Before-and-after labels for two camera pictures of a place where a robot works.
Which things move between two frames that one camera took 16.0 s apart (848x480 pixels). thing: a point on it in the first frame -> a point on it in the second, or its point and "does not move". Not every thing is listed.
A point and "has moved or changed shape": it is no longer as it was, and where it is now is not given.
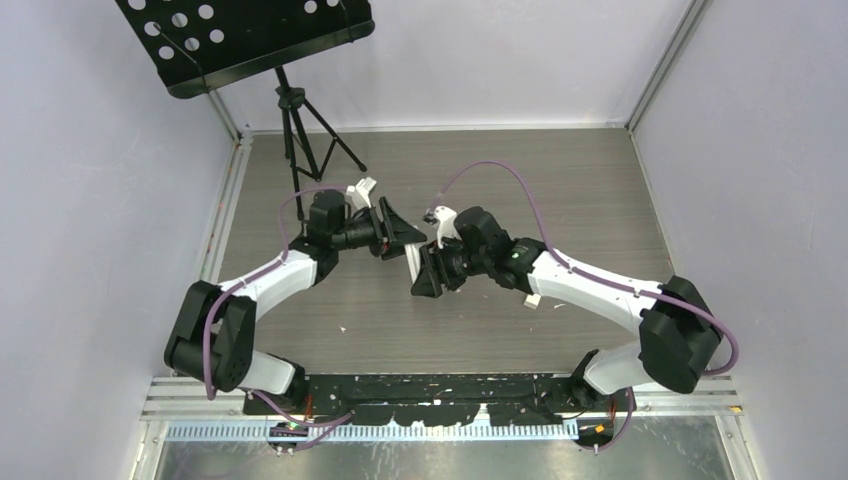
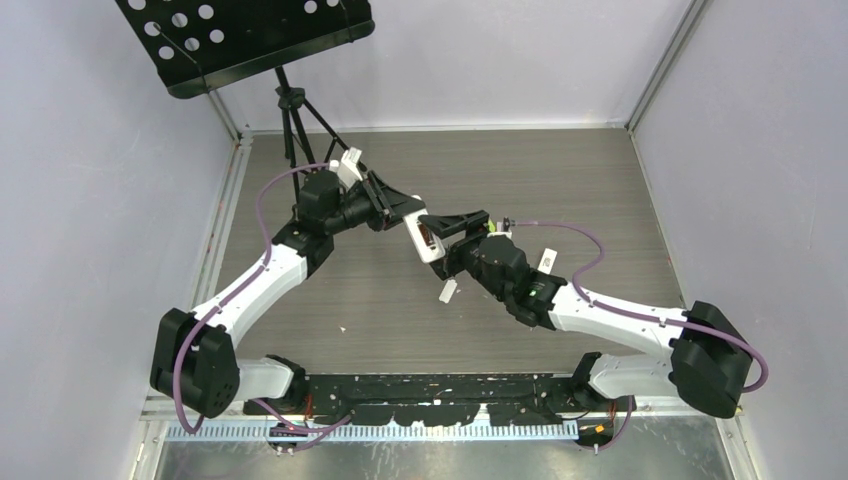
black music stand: (196, 46) does not move
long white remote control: (413, 256) has moved or changed shape
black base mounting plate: (441, 399) does not move
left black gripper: (390, 236) -> (389, 205)
